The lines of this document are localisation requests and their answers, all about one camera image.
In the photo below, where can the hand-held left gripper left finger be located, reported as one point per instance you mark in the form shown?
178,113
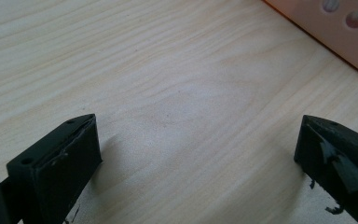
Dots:
59,168

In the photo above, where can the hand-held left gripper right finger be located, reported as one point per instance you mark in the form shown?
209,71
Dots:
338,155

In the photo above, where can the pink rack with round holes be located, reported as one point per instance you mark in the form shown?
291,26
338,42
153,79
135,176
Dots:
338,31

